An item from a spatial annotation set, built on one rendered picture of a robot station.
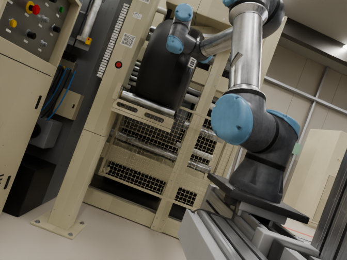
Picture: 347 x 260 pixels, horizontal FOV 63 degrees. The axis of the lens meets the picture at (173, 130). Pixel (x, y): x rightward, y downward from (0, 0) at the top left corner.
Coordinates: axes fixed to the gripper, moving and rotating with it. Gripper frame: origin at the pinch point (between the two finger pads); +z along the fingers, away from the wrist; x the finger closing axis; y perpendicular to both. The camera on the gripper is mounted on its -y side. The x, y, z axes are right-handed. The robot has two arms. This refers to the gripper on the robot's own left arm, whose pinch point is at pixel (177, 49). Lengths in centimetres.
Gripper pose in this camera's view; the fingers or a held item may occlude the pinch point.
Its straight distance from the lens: 156.4
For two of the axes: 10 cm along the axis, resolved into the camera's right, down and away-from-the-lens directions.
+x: -9.3, -3.6, 0.1
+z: -0.4, 1.2, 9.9
